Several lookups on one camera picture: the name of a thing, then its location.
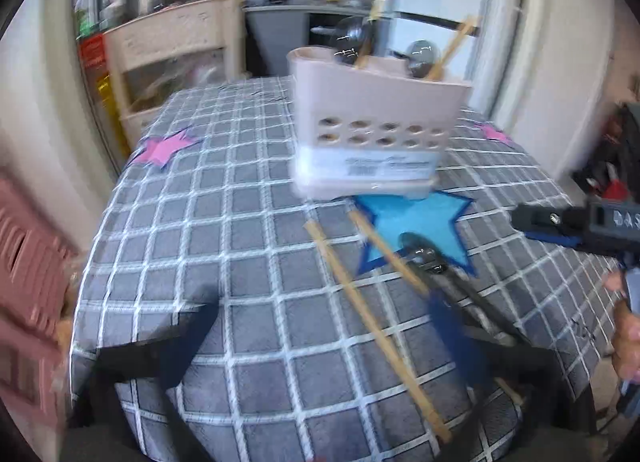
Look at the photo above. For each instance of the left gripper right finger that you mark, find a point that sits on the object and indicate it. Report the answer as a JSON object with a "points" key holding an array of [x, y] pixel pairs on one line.
{"points": [[552, 428]]}

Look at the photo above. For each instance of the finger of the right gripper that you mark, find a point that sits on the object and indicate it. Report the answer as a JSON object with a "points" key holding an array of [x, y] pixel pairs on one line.
{"points": [[560, 226]]}

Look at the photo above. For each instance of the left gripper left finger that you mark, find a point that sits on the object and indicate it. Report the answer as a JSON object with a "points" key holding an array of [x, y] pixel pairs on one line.
{"points": [[163, 360]]}

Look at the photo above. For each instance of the wooden chopstick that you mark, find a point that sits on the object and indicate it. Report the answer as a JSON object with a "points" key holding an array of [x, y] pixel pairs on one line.
{"points": [[400, 261], [387, 346], [465, 28], [369, 27]]}

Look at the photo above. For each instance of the person's right hand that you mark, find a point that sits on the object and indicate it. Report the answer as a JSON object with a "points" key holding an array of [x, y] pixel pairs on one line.
{"points": [[626, 343]]}

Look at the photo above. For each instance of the pink star sticker right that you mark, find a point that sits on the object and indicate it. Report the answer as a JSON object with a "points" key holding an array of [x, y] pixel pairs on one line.
{"points": [[491, 133]]}

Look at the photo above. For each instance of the pink star sticker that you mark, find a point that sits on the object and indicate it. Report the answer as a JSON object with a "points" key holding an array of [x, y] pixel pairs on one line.
{"points": [[159, 151], [491, 133]]}

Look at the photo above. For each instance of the pink plastic stool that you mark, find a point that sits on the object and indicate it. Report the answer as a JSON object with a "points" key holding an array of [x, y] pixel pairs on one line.
{"points": [[33, 288]]}

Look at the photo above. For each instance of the grey checked tablecloth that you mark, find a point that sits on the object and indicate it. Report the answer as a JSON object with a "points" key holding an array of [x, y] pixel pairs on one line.
{"points": [[289, 372]]}

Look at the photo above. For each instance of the blue star mat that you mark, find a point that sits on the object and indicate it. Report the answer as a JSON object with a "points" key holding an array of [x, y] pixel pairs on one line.
{"points": [[434, 217]]}

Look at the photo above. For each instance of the wooden chopstick in holder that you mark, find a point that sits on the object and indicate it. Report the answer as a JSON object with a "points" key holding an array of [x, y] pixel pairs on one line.
{"points": [[369, 27], [465, 28]]}

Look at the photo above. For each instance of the pink star sticker left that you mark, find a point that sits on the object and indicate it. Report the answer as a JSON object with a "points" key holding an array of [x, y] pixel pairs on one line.
{"points": [[159, 151]]}

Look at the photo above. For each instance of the beige plastic utensil holder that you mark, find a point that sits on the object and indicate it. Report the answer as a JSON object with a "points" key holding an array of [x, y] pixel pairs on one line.
{"points": [[369, 130]]}

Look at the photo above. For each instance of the white refrigerator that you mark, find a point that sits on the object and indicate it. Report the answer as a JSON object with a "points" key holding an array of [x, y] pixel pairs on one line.
{"points": [[480, 58]]}

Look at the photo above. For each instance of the yellow oil bottle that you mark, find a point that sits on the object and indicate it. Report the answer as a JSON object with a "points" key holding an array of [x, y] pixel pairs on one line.
{"points": [[110, 106]]}

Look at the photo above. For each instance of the black built-in oven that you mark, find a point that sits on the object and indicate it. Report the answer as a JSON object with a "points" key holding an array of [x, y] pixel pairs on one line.
{"points": [[332, 30]]}

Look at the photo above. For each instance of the beige plastic storage rack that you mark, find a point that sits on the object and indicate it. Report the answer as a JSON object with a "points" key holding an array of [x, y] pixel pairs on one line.
{"points": [[152, 57]]}

